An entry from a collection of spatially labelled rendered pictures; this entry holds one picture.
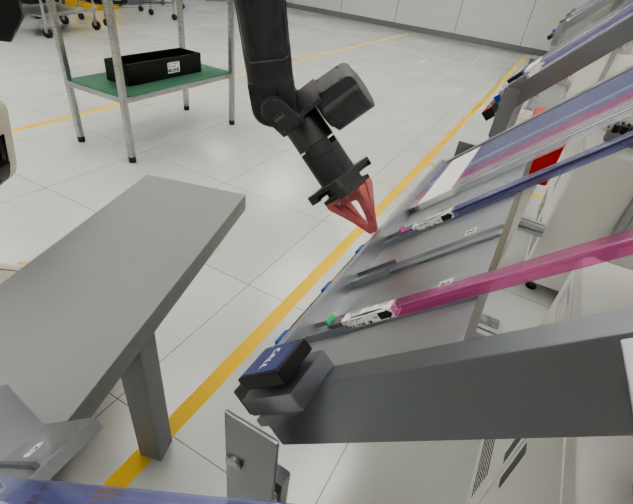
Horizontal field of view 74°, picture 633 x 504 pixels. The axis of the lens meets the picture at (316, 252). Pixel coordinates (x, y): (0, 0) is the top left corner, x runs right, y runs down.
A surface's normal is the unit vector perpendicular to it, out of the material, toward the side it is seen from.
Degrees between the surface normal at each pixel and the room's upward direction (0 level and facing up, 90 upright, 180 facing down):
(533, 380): 90
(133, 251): 0
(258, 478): 90
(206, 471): 0
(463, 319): 45
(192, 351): 0
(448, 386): 90
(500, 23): 90
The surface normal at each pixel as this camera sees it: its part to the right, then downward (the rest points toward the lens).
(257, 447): -0.48, 0.47
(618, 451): 0.11, -0.81
